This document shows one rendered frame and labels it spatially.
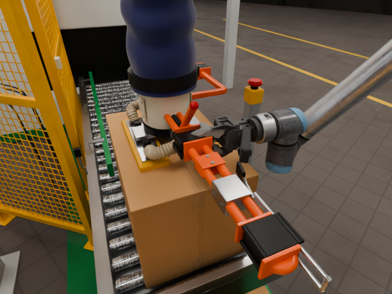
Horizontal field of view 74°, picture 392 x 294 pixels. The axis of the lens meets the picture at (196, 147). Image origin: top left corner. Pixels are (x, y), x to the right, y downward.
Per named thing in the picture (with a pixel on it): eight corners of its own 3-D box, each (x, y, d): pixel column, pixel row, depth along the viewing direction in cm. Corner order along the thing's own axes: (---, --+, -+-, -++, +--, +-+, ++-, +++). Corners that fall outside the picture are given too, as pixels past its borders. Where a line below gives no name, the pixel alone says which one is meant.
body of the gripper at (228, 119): (210, 139, 80) (244, 132, 84) (223, 154, 74) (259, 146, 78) (212, 117, 76) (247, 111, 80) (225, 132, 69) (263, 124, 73)
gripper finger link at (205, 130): (185, 126, 72) (213, 129, 76) (192, 137, 67) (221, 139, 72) (188, 116, 70) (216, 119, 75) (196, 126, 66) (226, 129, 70)
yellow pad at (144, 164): (121, 123, 107) (119, 112, 104) (145, 119, 110) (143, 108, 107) (140, 173, 81) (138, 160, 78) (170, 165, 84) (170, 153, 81)
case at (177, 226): (120, 182, 136) (105, 114, 114) (191, 164, 149) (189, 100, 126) (146, 290, 90) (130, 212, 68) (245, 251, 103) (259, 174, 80)
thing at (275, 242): (234, 240, 49) (236, 223, 46) (266, 227, 51) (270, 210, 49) (259, 280, 43) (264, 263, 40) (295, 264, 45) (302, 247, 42)
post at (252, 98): (229, 221, 183) (244, 86, 127) (237, 218, 185) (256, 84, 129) (234, 228, 178) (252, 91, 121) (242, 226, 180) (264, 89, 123)
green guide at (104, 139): (82, 80, 258) (80, 72, 253) (93, 79, 262) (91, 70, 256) (94, 180, 136) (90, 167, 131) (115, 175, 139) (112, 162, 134)
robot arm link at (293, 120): (307, 140, 82) (313, 111, 77) (274, 149, 78) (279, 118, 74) (287, 129, 90) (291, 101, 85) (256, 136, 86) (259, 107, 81)
